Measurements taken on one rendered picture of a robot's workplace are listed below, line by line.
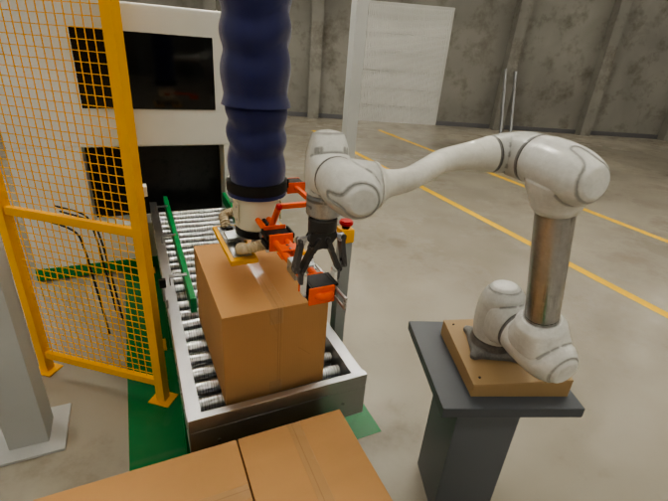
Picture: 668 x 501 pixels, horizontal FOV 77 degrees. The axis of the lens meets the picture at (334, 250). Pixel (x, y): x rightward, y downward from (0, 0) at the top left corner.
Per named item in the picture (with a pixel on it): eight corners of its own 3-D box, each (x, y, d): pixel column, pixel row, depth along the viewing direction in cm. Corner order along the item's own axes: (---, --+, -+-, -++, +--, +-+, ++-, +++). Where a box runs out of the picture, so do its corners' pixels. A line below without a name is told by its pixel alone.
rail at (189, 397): (151, 224, 343) (148, 202, 334) (158, 224, 345) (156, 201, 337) (189, 456, 156) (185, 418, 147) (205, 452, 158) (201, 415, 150)
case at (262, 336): (199, 319, 208) (193, 246, 191) (276, 304, 224) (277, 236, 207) (226, 407, 160) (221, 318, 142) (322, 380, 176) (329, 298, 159)
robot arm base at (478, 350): (507, 324, 172) (509, 313, 169) (522, 363, 152) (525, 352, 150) (460, 321, 173) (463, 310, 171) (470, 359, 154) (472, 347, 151)
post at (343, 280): (324, 380, 254) (336, 226, 211) (334, 377, 257) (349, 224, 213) (328, 387, 248) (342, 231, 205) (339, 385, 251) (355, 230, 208)
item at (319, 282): (297, 290, 119) (298, 274, 117) (321, 286, 122) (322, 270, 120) (308, 306, 112) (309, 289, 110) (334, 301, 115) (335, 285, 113)
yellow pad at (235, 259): (212, 230, 178) (212, 219, 175) (236, 228, 182) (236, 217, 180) (231, 266, 150) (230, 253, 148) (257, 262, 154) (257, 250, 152)
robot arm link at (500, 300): (498, 316, 167) (509, 268, 157) (530, 346, 152) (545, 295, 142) (462, 324, 163) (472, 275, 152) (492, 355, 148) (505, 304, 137)
